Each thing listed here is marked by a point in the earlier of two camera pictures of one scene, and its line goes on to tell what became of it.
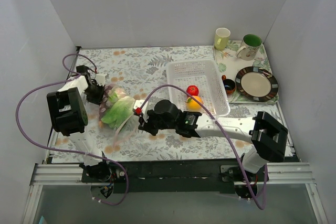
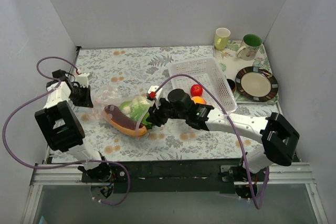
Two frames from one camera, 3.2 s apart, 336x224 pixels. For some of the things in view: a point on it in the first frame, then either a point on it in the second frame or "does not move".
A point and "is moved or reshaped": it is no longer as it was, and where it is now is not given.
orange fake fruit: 192,105 is moved or reshaped
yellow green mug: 221,38 does not move
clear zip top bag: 116,111 is moved or reshaped
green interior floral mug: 250,45 does not move
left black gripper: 97,94 → 85,97
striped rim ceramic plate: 256,84 does not move
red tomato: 192,90 is moved or reshaped
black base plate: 170,177 does not move
